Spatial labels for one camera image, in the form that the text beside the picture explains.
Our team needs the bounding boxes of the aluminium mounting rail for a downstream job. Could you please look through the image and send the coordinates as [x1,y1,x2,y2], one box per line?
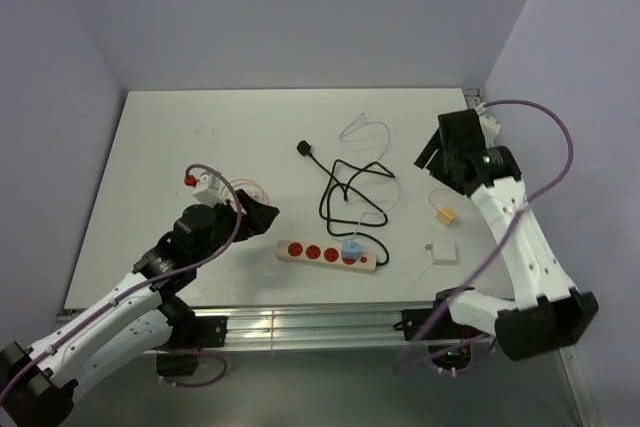
[54,299,574,356]

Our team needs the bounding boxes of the yellow charger plug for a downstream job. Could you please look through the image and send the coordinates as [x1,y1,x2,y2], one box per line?
[436,206,457,227]

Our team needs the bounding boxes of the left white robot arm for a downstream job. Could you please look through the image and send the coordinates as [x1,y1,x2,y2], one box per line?
[1,190,279,426]

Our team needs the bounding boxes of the pink charger cable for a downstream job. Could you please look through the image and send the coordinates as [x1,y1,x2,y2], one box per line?
[219,177,271,206]

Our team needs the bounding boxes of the white charger adapter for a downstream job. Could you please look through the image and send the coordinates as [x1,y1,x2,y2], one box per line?
[425,241,458,265]

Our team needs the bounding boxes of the blue charger plug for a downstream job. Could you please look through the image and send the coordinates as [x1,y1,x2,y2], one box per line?
[341,240,361,260]

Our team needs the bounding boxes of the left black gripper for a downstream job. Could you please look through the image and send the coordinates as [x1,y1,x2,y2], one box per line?
[193,188,278,266]

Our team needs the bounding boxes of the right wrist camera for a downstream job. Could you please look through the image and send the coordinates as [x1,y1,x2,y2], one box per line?
[474,103,501,147]

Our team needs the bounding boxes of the yellow charger cable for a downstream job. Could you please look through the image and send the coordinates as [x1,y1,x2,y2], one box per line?
[427,186,464,213]

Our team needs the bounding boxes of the black power strip cord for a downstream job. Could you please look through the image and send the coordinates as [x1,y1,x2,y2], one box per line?
[295,140,399,268]

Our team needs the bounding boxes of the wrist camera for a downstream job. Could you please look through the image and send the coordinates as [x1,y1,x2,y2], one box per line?
[184,172,224,207]
[474,103,501,147]

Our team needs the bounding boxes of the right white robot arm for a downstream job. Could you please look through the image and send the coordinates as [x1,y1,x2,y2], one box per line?
[409,109,599,361]

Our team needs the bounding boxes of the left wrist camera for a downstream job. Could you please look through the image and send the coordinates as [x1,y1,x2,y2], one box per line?
[184,172,224,207]

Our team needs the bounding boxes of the light blue charger cable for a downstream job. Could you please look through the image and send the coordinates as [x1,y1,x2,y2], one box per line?
[337,111,404,246]

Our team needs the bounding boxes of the right side aluminium rail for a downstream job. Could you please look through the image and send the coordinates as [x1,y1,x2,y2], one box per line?
[462,88,498,115]

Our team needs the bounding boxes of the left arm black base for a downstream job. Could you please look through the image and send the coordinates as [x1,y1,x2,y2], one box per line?
[141,296,228,389]

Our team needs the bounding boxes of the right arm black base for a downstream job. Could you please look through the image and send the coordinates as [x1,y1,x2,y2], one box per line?
[393,287,497,379]

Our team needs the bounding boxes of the beige power strip red sockets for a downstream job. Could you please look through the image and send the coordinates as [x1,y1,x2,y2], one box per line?
[275,239,378,274]

